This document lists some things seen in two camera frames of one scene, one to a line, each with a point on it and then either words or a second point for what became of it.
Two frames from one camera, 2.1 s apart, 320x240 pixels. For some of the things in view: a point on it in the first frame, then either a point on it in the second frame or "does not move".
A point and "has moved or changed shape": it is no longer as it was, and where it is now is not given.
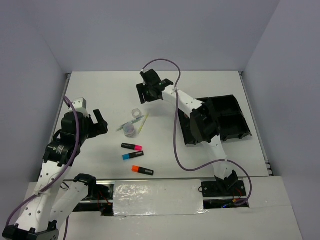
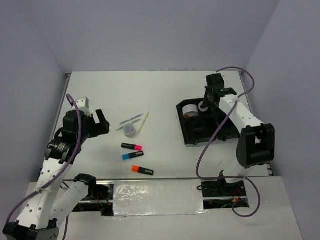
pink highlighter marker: x=132 y=146 does not move
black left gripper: x=99 y=128 does not move
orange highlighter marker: x=135 y=168 does not move
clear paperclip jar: x=129 y=130 does not move
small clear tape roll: x=136 y=113 has moved or changed shape
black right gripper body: x=145 y=89 to x=207 y=102
